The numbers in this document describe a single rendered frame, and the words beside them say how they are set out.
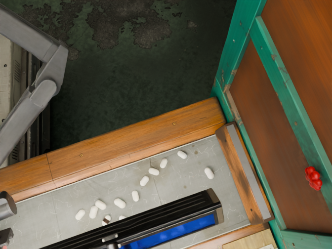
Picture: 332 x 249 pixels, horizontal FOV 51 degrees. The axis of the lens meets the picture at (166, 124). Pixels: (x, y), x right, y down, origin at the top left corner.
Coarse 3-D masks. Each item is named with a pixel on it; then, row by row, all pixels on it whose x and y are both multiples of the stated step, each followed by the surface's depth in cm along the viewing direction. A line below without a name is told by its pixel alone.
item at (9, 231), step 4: (8, 228) 99; (0, 232) 98; (4, 232) 98; (8, 232) 97; (12, 232) 99; (0, 236) 96; (4, 236) 96; (8, 236) 96; (0, 240) 95; (4, 240) 94; (8, 240) 95; (0, 244) 93; (4, 244) 93; (8, 244) 94
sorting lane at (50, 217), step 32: (160, 160) 112; (192, 160) 111; (224, 160) 111; (64, 192) 110; (96, 192) 110; (128, 192) 109; (160, 192) 109; (192, 192) 109; (224, 192) 108; (0, 224) 108; (32, 224) 108; (64, 224) 107; (96, 224) 107; (224, 224) 106
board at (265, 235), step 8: (264, 232) 102; (240, 240) 101; (248, 240) 101; (256, 240) 101; (264, 240) 101; (272, 240) 101; (224, 248) 101; (232, 248) 101; (240, 248) 101; (248, 248) 101; (256, 248) 101
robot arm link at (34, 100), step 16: (48, 80) 79; (32, 96) 80; (48, 96) 81; (16, 112) 83; (32, 112) 84; (0, 128) 84; (16, 128) 84; (0, 144) 84; (16, 144) 87; (0, 160) 86
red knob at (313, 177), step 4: (308, 168) 59; (312, 168) 59; (308, 172) 59; (312, 172) 59; (316, 172) 58; (308, 176) 60; (312, 176) 58; (316, 176) 58; (320, 176) 59; (308, 180) 61; (312, 180) 59; (316, 180) 58; (320, 180) 58; (312, 184) 59; (316, 184) 58; (320, 184) 58; (316, 188) 59; (320, 188) 59
